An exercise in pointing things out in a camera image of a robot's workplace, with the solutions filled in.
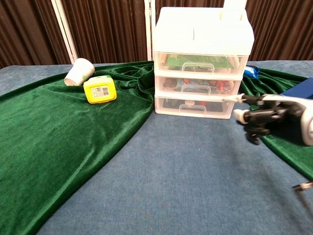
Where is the slanted white frame post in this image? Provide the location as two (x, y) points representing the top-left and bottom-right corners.
(50, 0), (79, 65)

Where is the yellow plastic box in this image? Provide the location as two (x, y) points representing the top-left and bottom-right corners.
(83, 75), (117, 104)

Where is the clear drawer with dark items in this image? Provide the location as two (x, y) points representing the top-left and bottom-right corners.
(155, 95), (234, 118)

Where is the clear drawer with green board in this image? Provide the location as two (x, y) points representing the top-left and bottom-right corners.
(154, 51), (249, 74)

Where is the white paper cup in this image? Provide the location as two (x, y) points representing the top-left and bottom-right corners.
(64, 58), (95, 86)

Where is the brown pleated curtain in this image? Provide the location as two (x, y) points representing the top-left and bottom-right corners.
(0, 0), (313, 69)

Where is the wide white frame post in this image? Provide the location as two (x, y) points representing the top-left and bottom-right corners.
(224, 0), (248, 12)

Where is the upright white frame post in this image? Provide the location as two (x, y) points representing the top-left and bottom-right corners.
(144, 0), (157, 62)

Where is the clear drawer with colourful items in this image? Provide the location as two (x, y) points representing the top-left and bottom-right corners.
(155, 75), (243, 95)

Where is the dark blue box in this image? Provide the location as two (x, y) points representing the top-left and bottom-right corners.
(280, 77), (313, 100)

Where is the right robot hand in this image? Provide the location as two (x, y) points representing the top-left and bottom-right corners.
(222, 93), (313, 146)

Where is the blue snack packet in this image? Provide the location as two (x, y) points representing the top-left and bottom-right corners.
(244, 65), (260, 79)

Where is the green velvet cloth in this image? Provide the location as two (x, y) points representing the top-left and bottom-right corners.
(0, 60), (313, 235)

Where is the white plastic drawer unit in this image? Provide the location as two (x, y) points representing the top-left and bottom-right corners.
(152, 6), (255, 120)

